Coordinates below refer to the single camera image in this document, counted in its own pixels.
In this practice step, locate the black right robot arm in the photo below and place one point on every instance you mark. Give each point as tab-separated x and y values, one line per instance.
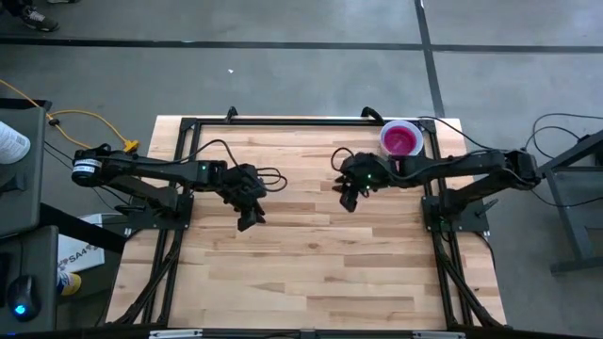
471	162

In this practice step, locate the person's yellow shoe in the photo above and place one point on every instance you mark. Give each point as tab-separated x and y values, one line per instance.
70	284

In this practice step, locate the grey desk with mouse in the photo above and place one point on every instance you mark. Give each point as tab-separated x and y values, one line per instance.
42	254

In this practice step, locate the black computer mouse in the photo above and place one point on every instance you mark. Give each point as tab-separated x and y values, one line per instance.
22	299

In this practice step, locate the grey desk with paper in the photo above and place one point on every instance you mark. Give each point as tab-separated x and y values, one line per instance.
23	198

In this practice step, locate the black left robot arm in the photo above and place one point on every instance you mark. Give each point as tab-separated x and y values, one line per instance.
141	165

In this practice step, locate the black diagonal bar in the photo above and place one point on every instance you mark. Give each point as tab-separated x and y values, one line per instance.
80	228

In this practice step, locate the purple translucent plastic bowl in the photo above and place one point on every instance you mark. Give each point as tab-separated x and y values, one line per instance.
400	140

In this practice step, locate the black aluminium table frame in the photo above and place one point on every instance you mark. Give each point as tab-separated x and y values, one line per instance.
282	121

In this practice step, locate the black metal side table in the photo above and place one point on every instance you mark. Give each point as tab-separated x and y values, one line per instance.
572	212

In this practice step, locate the white printed cardboard box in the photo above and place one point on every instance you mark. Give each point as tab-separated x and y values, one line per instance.
80	252

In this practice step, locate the person's dark shoe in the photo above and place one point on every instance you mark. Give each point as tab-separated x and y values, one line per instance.
40	20

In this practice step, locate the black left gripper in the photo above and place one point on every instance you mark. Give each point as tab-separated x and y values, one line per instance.
242	186

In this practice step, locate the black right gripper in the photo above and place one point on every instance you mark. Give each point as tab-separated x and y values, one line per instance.
367	172

